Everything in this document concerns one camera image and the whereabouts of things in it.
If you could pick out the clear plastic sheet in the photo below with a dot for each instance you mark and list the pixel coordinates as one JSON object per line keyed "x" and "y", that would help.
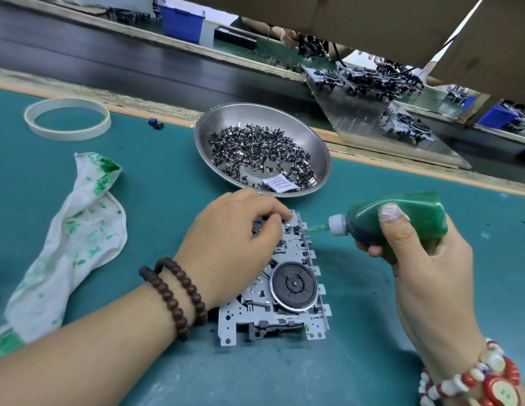
{"x": 364, "y": 122}

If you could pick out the person's right hand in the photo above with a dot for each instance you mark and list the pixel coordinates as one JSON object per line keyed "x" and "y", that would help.
{"x": 436, "y": 300}

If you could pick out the brown cardboard panel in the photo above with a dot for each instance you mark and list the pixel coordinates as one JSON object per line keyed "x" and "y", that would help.
{"x": 372, "y": 21}

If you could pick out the another person's forearm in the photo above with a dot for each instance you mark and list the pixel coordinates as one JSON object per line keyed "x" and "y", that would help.
{"x": 258, "y": 28}

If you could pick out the person's left hand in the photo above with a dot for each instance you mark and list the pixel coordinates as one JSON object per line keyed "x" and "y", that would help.
{"x": 229, "y": 249}

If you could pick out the pile of small metal parts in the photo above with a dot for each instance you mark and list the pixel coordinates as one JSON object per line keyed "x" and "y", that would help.
{"x": 254, "y": 152}

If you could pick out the black conveyor belt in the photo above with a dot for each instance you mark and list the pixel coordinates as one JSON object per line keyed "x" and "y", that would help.
{"x": 119, "y": 59}

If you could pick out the finished mechanisms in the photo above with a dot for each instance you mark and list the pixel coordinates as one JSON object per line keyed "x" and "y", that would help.
{"x": 364, "y": 80}

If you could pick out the round metal bowl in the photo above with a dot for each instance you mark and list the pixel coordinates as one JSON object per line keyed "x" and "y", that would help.
{"x": 245, "y": 114}

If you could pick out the blue plastic bin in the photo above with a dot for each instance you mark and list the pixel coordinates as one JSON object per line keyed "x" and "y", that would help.
{"x": 182, "y": 25}
{"x": 498, "y": 116}

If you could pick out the metal mechanism chassis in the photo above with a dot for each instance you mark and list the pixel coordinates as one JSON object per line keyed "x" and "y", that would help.
{"x": 288, "y": 287}

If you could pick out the small blue cap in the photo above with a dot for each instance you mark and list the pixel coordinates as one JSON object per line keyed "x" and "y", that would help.
{"x": 155, "y": 123}

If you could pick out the white green-stained cloth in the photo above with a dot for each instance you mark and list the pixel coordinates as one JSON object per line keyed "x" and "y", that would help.
{"x": 76, "y": 241}

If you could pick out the green glue squeeze bottle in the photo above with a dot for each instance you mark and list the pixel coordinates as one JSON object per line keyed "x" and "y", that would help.
{"x": 415, "y": 215}

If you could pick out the person's left forearm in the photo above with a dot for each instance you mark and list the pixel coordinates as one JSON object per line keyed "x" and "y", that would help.
{"x": 85, "y": 359}

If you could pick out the black flat box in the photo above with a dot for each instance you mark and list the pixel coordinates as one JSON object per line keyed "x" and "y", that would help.
{"x": 235, "y": 38}

